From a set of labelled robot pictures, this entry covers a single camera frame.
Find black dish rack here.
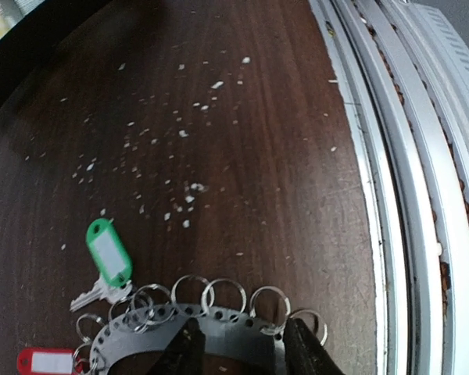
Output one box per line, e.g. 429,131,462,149
0,0,108,108

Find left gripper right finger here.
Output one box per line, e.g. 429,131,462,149
283,318,344,375

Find green tag on ring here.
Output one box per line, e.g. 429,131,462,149
69,217,134,313

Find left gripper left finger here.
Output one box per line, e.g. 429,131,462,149
150,318,206,375

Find metal keyring with red handle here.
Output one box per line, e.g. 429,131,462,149
73,275,328,374

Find red tag on ring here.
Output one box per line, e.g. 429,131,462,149
16,348,74,375

